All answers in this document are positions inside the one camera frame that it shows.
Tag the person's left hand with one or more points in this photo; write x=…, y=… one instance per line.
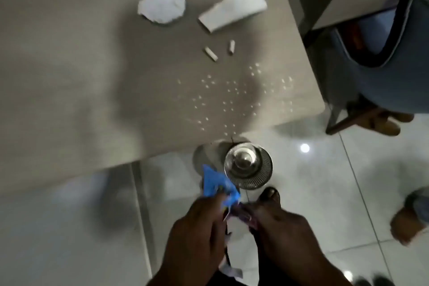
x=197, y=239

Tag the metal mesh waste bin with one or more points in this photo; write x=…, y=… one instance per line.
x=248, y=165

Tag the white crumbs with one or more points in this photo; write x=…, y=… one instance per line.
x=231, y=89

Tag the blue upholstered wooden chair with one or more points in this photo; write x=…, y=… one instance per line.
x=395, y=74

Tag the blue wrapper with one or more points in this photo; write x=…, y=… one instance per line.
x=212, y=182

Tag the person's dark sandal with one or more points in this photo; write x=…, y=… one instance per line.
x=269, y=195

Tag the pair of tan slippers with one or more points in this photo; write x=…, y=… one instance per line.
x=388, y=125

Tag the small cigarette butt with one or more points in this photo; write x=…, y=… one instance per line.
x=211, y=54
x=231, y=47

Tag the person's right hand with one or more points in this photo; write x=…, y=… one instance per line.
x=285, y=239

